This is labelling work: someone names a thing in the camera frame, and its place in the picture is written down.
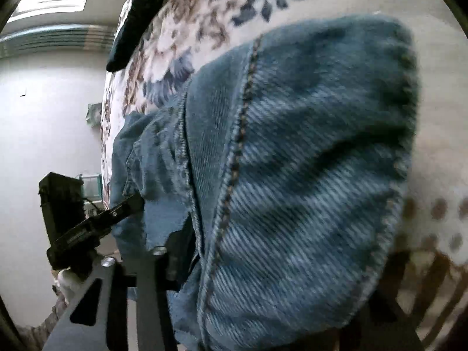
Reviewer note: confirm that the floral patterned bedspread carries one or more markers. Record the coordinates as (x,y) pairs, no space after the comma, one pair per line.
(186,34)

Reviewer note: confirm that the grey striped curtain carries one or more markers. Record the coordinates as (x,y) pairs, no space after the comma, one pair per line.
(68,37)

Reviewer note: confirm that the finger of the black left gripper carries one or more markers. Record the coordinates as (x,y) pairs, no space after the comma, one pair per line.
(109,219)

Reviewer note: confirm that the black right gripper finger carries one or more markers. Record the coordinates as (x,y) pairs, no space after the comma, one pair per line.
(175,259)

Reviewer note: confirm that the blue denim pants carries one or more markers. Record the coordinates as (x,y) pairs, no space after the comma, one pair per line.
(289,154)

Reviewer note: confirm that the dark folded garment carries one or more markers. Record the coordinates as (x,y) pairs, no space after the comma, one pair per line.
(139,17)

